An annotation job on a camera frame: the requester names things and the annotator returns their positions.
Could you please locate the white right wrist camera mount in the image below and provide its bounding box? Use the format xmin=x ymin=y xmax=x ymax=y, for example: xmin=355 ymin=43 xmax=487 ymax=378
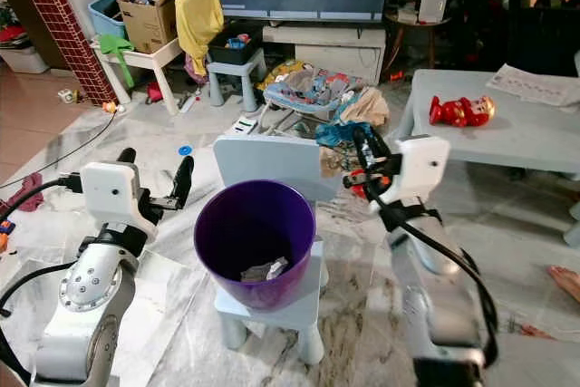
xmin=397 ymin=135 xmax=452 ymax=208

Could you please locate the maroon cloth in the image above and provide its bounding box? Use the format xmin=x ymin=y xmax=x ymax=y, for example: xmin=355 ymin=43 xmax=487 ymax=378
xmin=7 ymin=172 xmax=44 ymax=216

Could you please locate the long black left arm cable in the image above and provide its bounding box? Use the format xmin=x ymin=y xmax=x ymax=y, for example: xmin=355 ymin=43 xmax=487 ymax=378
xmin=0 ymin=173 xmax=87 ymax=223

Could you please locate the orange and blue toy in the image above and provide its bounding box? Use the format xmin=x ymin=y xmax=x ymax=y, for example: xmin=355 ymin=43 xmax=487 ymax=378
xmin=0 ymin=218 xmax=15 ymax=253

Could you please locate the small white side table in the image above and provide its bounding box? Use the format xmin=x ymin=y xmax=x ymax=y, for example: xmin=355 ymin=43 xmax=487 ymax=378
xmin=95 ymin=40 xmax=185 ymax=116

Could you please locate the small light blue chair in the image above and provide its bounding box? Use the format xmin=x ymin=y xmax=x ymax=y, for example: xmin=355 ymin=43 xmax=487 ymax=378
xmin=213 ymin=136 xmax=336 ymax=366

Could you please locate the red doll toy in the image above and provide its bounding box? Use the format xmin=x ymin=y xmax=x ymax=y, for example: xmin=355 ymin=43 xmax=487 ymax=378
xmin=429 ymin=95 xmax=497 ymax=129

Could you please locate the yellow cloth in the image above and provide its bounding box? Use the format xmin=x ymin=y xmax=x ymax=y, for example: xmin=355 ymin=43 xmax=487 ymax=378
xmin=175 ymin=0 xmax=225 ymax=77

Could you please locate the baby bouncer seat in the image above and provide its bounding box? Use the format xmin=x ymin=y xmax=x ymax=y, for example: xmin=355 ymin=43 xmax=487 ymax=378
xmin=258 ymin=61 xmax=368 ymax=139

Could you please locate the purple plastic rubbish bin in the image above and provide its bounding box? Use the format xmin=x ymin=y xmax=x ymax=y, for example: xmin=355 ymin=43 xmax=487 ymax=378
xmin=193 ymin=179 xmax=316 ymax=313

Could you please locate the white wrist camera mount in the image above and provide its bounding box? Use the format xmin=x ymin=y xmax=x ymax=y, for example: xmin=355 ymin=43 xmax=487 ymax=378
xmin=397 ymin=135 xmax=452 ymax=208
xmin=80 ymin=161 xmax=158 ymax=239

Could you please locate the white storage box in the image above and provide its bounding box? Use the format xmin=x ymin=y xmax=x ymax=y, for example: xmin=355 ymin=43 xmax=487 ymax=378
xmin=0 ymin=29 xmax=46 ymax=75

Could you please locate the person's bare foot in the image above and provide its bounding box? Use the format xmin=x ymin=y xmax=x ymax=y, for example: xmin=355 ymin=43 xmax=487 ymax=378
xmin=546 ymin=265 xmax=580 ymax=305

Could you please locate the blue cloth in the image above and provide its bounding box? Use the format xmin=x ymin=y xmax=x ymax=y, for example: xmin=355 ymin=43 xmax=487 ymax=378
xmin=315 ymin=120 xmax=359 ymax=148

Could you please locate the light grey table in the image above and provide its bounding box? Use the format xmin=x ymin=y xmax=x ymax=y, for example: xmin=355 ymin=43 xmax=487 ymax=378
xmin=394 ymin=68 xmax=580 ymax=248

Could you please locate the round dark side table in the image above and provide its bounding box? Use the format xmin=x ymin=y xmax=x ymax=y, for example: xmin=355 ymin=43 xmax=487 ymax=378
xmin=385 ymin=8 xmax=451 ymax=69

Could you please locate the light blue plastic basket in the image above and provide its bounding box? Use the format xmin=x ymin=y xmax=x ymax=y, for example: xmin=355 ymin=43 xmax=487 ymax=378
xmin=89 ymin=0 xmax=128 ymax=41

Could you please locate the thin black floor cable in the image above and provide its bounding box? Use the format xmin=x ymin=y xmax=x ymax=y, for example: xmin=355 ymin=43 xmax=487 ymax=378
xmin=0 ymin=111 xmax=119 ymax=190

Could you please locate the red plastic toy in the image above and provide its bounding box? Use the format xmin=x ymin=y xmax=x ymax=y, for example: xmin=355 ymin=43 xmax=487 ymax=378
xmin=344 ymin=169 xmax=391 ymax=199

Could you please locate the small grey blue stool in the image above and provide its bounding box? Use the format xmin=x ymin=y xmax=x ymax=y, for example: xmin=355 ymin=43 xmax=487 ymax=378
xmin=206 ymin=49 xmax=266 ymax=114

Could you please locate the short black left arm cable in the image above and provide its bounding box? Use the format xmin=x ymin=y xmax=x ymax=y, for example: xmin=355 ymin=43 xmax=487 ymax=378
xmin=0 ymin=260 xmax=81 ymax=387

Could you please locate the green plastic toy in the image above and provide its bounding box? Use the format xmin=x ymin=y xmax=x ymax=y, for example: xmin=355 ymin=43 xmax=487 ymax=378
xmin=100 ymin=34 xmax=135 ymax=89

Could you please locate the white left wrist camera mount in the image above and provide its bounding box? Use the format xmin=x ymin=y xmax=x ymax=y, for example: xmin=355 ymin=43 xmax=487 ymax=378
xmin=80 ymin=161 xmax=158 ymax=239

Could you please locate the black toy bin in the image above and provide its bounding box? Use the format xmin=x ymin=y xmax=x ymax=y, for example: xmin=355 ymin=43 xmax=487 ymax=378
xmin=208 ymin=29 xmax=264 ymax=66

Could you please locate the crumpled grey paper trash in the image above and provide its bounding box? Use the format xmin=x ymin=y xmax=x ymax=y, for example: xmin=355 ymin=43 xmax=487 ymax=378
xmin=240 ymin=256 xmax=289 ymax=284

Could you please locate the white television cabinet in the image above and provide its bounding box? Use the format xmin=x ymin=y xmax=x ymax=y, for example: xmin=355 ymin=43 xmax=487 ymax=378
xmin=261 ymin=24 xmax=386 ymax=87

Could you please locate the printed paper sheet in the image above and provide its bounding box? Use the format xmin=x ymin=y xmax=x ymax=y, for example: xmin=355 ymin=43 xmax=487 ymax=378
xmin=487 ymin=63 xmax=580 ymax=109

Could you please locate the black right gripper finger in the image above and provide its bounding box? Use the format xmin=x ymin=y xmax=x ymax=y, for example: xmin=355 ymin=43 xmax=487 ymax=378
xmin=353 ymin=122 xmax=395 ymax=175

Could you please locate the cardboard box with items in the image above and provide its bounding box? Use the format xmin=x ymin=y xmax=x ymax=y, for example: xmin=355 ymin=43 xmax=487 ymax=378
xmin=118 ymin=0 xmax=187 ymax=54

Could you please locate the white upright device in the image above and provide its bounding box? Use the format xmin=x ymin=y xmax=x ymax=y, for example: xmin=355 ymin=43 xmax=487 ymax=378
xmin=419 ymin=0 xmax=451 ymax=24

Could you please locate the red brick pattern panel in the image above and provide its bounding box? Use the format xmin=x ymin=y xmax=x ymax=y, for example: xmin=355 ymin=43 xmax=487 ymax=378
xmin=9 ymin=0 xmax=119 ymax=107

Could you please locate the beige cloth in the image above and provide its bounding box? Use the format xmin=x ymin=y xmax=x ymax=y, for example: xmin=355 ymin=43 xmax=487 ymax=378
xmin=338 ymin=88 xmax=389 ymax=127

